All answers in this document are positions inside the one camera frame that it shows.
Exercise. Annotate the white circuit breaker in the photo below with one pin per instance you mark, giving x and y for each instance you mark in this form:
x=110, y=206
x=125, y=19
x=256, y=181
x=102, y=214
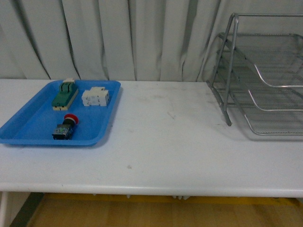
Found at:
x=96, y=96

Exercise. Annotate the blue plastic tray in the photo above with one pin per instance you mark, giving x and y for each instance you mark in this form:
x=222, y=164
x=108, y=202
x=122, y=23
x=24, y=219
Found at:
x=35, y=122

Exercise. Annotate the silver mesh wire rack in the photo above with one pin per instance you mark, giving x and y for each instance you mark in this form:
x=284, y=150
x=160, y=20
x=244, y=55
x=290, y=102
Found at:
x=261, y=74

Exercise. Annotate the green knife switch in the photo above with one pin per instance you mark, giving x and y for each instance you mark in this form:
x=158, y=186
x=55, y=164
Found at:
x=68, y=91

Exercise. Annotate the white curtain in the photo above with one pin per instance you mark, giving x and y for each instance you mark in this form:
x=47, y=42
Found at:
x=144, y=40

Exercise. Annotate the red emergency stop button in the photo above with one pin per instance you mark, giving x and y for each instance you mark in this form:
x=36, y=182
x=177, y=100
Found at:
x=64, y=131

